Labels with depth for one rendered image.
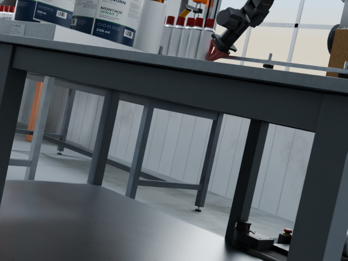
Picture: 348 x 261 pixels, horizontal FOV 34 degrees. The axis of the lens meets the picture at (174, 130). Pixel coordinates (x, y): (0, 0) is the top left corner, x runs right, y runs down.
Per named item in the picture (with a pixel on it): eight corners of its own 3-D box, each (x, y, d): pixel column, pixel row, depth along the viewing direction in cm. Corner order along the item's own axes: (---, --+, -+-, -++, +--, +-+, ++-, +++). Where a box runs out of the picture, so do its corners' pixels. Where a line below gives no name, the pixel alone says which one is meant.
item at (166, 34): (151, 64, 227) (162, 14, 226) (160, 67, 231) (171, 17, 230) (161, 66, 224) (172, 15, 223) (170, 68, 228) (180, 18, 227)
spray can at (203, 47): (190, 70, 212) (202, 16, 211) (196, 72, 217) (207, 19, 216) (202, 72, 210) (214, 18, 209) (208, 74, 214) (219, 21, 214)
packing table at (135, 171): (-12, 145, 530) (4, 63, 526) (61, 153, 584) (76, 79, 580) (125, 210, 367) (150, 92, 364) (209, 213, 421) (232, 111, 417)
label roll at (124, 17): (74, 34, 162) (85, -16, 161) (63, 36, 181) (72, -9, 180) (140, 49, 169) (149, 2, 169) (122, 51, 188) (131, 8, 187)
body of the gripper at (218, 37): (209, 35, 205) (222, 20, 202) (226, 42, 213) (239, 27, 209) (217, 48, 202) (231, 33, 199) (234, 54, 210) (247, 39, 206)
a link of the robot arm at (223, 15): (266, 19, 197) (256, 1, 201) (246, 9, 189) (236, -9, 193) (242, 41, 203) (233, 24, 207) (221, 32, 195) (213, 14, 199)
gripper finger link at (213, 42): (199, 53, 211) (215, 34, 206) (211, 56, 216) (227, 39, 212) (207, 65, 207) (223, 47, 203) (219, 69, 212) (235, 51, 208)
